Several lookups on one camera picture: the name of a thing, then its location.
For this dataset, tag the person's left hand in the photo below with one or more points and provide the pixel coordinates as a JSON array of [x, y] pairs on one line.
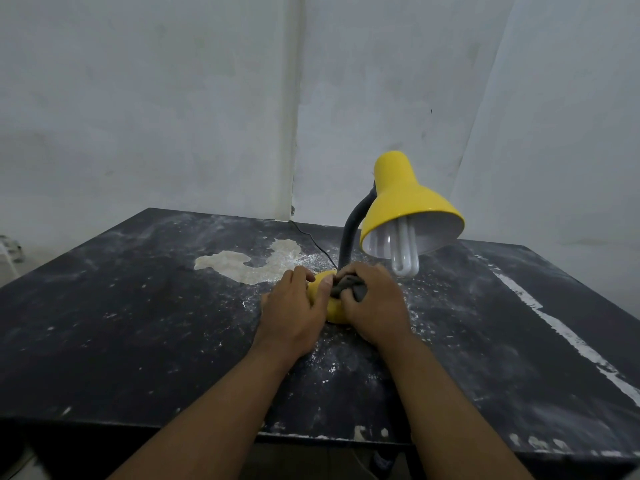
[[287, 314]]

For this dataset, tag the person's right hand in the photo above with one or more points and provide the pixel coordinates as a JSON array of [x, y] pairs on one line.
[[375, 307]]

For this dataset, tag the person's left thumb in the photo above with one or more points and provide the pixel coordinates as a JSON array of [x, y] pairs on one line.
[[324, 292]]

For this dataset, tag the person's right thumb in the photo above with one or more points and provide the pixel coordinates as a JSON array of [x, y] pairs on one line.
[[349, 303]]

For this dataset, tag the dark grey cleaning cloth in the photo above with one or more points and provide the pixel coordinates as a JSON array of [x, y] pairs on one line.
[[347, 286]]

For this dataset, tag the yellow gooseneck desk lamp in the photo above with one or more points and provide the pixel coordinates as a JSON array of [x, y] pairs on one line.
[[407, 194]]

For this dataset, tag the person's left forearm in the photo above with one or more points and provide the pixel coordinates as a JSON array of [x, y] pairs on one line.
[[215, 419]]

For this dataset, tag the person's right forearm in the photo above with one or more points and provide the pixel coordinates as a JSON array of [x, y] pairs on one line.
[[445, 414]]

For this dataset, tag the white spiral light bulb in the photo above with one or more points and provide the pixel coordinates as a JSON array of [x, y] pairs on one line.
[[404, 249]]

